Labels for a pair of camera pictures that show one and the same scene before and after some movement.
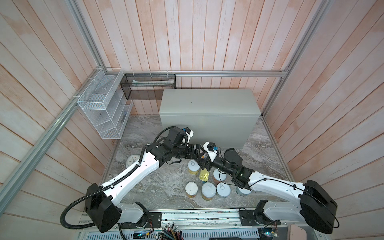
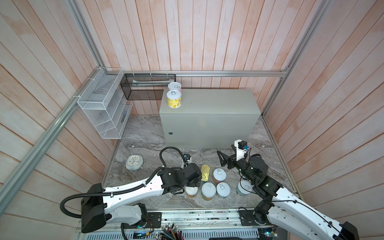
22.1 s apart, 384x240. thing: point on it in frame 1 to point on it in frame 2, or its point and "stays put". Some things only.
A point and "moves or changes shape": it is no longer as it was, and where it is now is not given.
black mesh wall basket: [147, 86] stays put
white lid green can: [191, 189] stays put
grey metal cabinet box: [229, 118] stays put
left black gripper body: [183, 151] to [192, 183]
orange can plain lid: [208, 191] stays put
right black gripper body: [219, 163] to [241, 166]
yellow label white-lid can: [193, 168] moves or changes shape
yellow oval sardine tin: [204, 175] stays put
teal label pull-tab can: [242, 191] stays put
